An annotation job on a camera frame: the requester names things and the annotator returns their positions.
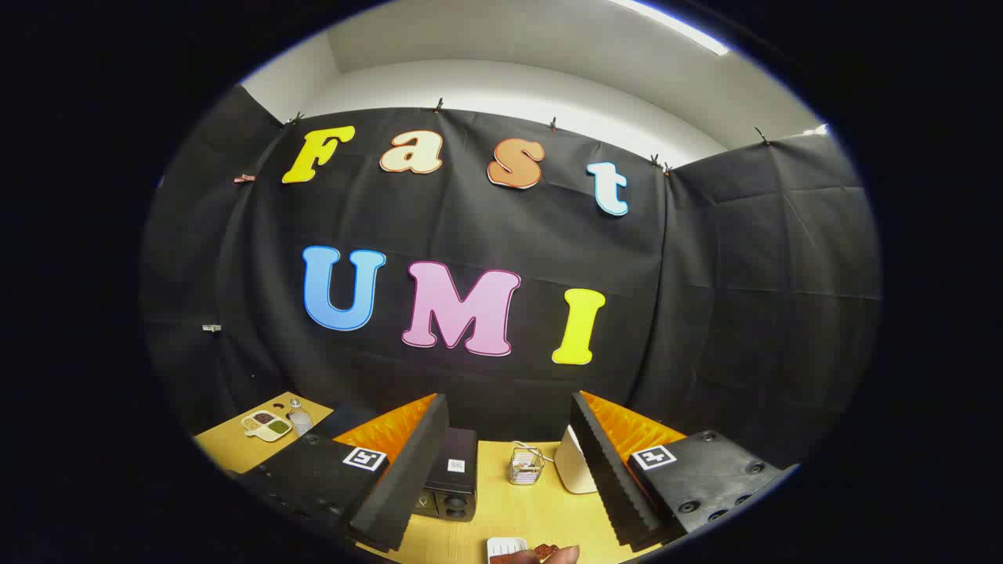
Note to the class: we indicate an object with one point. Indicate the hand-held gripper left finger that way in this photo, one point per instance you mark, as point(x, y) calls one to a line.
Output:
point(415, 470)

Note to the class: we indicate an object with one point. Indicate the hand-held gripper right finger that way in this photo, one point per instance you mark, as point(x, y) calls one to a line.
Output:
point(607, 470)

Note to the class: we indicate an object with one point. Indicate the black toaster oven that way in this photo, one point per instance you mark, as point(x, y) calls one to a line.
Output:
point(450, 478)

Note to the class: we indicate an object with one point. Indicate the red-brown dried meat strip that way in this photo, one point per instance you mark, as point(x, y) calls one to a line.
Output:
point(547, 551)

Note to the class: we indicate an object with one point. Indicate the white bread toaster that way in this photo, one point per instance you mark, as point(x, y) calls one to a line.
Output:
point(572, 470)

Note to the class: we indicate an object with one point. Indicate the white ribbed dish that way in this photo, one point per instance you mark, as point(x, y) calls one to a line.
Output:
point(505, 545)

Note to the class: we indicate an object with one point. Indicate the clear plastic bottle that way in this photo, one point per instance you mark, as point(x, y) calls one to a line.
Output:
point(299, 419)

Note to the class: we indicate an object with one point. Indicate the divided tray of grains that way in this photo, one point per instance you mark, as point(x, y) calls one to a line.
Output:
point(266, 426)

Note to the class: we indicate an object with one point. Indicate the black backdrop cloth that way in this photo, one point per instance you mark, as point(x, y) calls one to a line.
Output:
point(705, 313)

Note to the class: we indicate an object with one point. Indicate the ceiling light strip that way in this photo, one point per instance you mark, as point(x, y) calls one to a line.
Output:
point(674, 23)

